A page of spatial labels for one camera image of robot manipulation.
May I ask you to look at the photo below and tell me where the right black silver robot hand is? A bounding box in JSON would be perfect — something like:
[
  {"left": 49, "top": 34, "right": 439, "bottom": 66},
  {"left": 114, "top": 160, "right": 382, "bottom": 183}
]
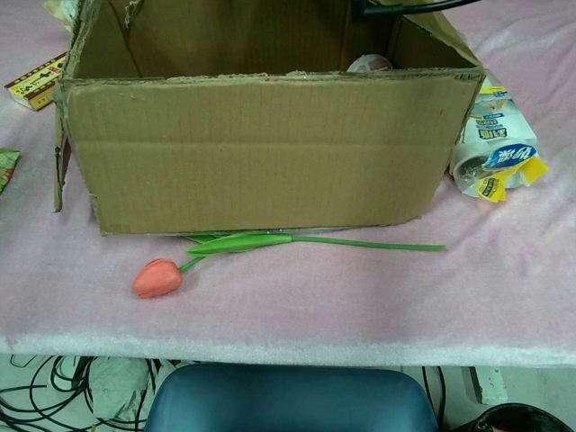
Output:
[{"left": 353, "top": 0, "right": 406, "bottom": 22}]

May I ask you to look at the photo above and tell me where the brown cardboard shipping box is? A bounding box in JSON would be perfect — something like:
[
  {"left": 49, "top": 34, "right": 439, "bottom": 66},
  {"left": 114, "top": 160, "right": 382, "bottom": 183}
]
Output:
[{"left": 52, "top": 0, "right": 487, "bottom": 236}]

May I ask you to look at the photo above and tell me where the pink white bottle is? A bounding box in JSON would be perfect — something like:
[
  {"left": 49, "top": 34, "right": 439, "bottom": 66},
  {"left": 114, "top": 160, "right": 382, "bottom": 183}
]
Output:
[{"left": 346, "top": 53, "right": 393, "bottom": 73}]

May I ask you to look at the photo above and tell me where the toilet paper roll pack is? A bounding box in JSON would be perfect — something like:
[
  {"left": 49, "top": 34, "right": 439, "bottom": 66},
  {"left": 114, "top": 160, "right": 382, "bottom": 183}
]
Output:
[{"left": 449, "top": 76, "right": 551, "bottom": 204}]

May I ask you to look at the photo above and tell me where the pink foam table cover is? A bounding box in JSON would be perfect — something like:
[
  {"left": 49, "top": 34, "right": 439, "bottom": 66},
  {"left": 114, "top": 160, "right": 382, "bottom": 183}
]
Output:
[{"left": 0, "top": 0, "right": 576, "bottom": 369}]

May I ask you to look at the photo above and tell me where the clear bag of snacks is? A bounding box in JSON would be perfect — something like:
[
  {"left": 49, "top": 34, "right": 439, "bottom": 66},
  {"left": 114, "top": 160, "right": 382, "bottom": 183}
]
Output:
[{"left": 42, "top": 0, "right": 85, "bottom": 32}]

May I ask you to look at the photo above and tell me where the artificial pink tulip flower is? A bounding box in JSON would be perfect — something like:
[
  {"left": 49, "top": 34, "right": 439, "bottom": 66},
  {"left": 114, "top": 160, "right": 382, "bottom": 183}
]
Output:
[{"left": 130, "top": 231, "right": 448, "bottom": 300}]

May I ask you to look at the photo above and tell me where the small red yellow carton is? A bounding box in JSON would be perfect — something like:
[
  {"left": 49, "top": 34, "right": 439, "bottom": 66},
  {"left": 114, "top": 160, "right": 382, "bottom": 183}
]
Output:
[{"left": 4, "top": 52, "right": 68, "bottom": 113}]

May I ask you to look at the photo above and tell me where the green snack packet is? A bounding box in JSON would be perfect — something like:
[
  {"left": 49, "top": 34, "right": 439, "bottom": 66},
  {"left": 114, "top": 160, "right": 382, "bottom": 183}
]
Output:
[{"left": 0, "top": 147, "right": 23, "bottom": 197}]

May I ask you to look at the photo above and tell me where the black waste bin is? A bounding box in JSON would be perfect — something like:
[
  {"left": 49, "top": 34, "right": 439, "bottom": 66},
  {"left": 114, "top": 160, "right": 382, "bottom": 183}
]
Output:
[{"left": 465, "top": 402, "right": 575, "bottom": 432}]

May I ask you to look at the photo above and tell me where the crumpled pale plastic sheet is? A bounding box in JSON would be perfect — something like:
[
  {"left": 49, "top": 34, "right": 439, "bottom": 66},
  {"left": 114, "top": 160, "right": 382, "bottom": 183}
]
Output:
[{"left": 87, "top": 358, "right": 152, "bottom": 422}]

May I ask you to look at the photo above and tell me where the black right hand cable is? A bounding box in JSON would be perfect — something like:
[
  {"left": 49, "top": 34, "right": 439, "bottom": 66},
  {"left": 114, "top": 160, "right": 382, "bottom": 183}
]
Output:
[{"left": 395, "top": 0, "right": 481, "bottom": 14}]

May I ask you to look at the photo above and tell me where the thin black cable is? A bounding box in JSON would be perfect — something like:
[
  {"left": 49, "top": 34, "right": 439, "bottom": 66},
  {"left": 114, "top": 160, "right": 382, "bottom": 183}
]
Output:
[{"left": 421, "top": 366, "right": 447, "bottom": 409}]

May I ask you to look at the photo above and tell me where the black floor cable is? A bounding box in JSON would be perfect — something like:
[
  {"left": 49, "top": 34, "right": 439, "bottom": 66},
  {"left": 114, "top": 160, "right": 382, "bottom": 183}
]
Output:
[{"left": 0, "top": 355, "right": 157, "bottom": 432}]

